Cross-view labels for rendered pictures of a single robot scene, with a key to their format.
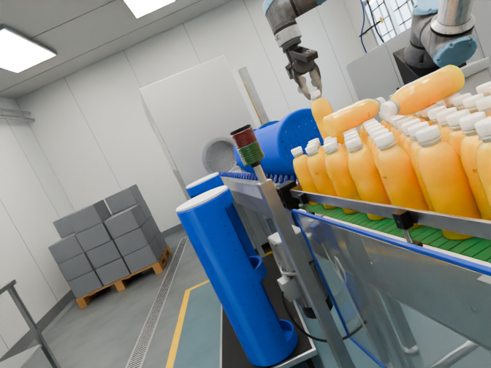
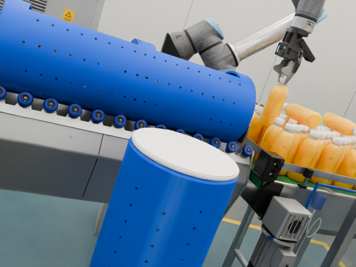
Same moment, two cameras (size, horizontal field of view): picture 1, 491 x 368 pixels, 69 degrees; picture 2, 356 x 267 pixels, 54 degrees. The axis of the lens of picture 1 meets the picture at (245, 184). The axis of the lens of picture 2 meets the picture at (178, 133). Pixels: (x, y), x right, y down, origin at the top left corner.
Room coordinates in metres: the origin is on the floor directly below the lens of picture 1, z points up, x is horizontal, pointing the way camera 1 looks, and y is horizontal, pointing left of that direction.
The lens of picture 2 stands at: (1.95, 1.02, 1.28)
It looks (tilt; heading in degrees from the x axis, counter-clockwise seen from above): 15 degrees down; 258
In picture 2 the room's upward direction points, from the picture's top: 19 degrees clockwise
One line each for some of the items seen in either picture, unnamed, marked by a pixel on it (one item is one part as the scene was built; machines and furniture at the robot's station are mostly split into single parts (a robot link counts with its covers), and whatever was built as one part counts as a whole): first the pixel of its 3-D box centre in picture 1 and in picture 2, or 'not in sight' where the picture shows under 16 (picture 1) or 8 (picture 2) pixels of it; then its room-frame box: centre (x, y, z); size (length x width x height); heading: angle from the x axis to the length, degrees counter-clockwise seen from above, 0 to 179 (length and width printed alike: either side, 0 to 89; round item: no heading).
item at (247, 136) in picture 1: (244, 138); not in sight; (0.97, -0.05, 1.23); 0.06 x 0.06 x 0.04
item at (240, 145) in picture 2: not in sight; (237, 135); (1.42, -0.33, 0.99); 0.10 x 0.02 x 0.12; 101
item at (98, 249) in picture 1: (110, 242); not in sight; (4.99, 2.08, 0.59); 1.20 x 0.80 x 1.19; 90
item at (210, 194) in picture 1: (202, 198); (185, 151); (1.75, 0.23, 1.03); 0.28 x 0.28 x 0.01
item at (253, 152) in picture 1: (250, 153); not in sight; (0.97, -0.05, 1.18); 0.06 x 0.06 x 0.05
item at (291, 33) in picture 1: (288, 37); (302, 26); (1.32, -0.36, 1.48); 0.10 x 0.09 x 0.05; 101
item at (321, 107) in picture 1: (326, 120); (274, 104); (1.30, -0.36, 1.16); 0.07 x 0.07 x 0.19
